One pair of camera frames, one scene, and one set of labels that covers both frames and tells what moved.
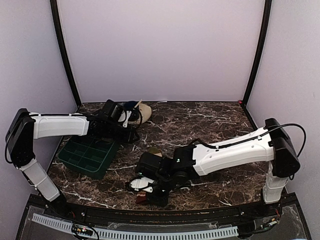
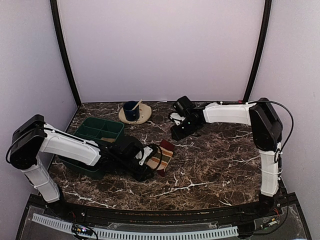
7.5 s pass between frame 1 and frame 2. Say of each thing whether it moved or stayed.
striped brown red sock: moved
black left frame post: stayed
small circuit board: stayed
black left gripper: moved
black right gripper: moved
